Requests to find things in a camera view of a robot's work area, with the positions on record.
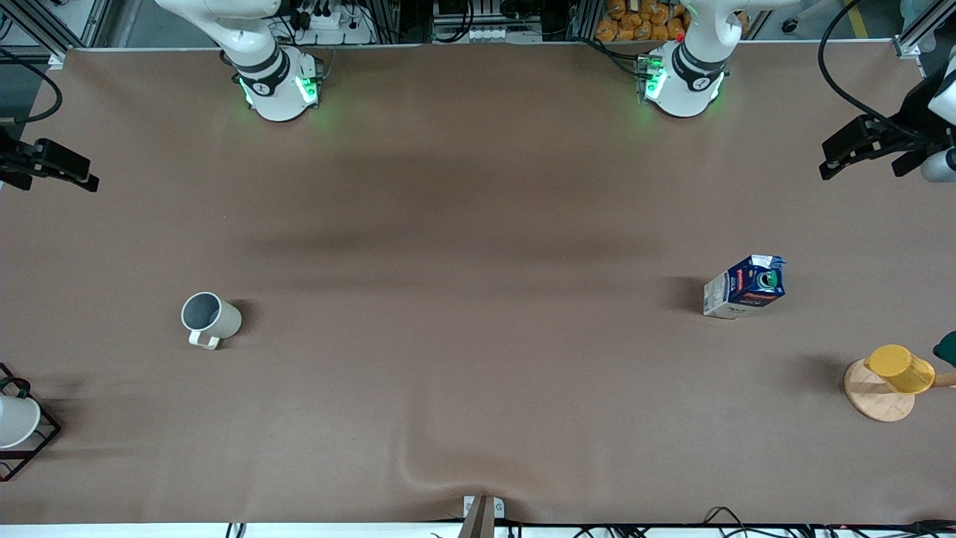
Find blue white milk carton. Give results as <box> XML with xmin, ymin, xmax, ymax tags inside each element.
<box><xmin>702</xmin><ymin>254</ymin><xmax>787</xmax><ymax>321</ymax></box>

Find beige mug with handle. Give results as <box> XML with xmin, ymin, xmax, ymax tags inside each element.
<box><xmin>181</xmin><ymin>291</ymin><xmax>243</xmax><ymax>350</ymax></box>

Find yellow plastic cup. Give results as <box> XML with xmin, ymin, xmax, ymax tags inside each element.
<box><xmin>864</xmin><ymin>344</ymin><xmax>937</xmax><ymax>395</ymax></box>

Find white cup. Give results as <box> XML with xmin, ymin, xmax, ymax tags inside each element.
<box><xmin>0</xmin><ymin>394</ymin><xmax>42</xmax><ymax>450</ymax></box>

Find wooden mug stand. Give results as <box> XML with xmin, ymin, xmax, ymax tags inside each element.
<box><xmin>843</xmin><ymin>358</ymin><xmax>956</xmax><ymax>424</ymax></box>

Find pile of orange toys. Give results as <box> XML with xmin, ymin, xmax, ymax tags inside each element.
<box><xmin>595</xmin><ymin>0</ymin><xmax>689</xmax><ymax>43</ymax></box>

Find white power strip with plugs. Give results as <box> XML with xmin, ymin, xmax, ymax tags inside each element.
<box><xmin>288</xmin><ymin>0</ymin><xmax>373</xmax><ymax>46</ymax></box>

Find long white power strip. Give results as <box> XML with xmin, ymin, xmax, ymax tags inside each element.
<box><xmin>435</xmin><ymin>25</ymin><xmax>544</xmax><ymax>43</ymax></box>

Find brown table cover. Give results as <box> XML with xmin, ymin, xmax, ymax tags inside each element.
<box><xmin>0</xmin><ymin>39</ymin><xmax>956</xmax><ymax>526</ymax></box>

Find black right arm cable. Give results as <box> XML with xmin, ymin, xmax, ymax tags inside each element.
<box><xmin>0</xmin><ymin>47</ymin><xmax>63</xmax><ymax>125</ymax></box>

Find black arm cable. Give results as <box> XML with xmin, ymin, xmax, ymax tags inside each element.
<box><xmin>0</xmin><ymin>47</ymin><xmax>63</xmax><ymax>125</ymax></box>
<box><xmin>818</xmin><ymin>0</ymin><xmax>931</xmax><ymax>144</ymax></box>

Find aluminium frame profile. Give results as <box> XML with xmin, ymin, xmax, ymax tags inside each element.
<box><xmin>0</xmin><ymin>0</ymin><xmax>114</xmax><ymax>69</ymax></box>
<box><xmin>893</xmin><ymin>0</ymin><xmax>956</xmax><ymax>59</ymax></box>

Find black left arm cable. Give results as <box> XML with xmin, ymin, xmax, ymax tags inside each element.
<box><xmin>818</xmin><ymin>0</ymin><xmax>931</xmax><ymax>144</ymax></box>

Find black wire rack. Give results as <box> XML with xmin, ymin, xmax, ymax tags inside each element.
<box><xmin>0</xmin><ymin>362</ymin><xmax>63</xmax><ymax>483</ymax></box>

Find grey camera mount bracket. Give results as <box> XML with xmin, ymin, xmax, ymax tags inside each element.
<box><xmin>459</xmin><ymin>494</ymin><xmax>506</xmax><ymax>538</ymax></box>

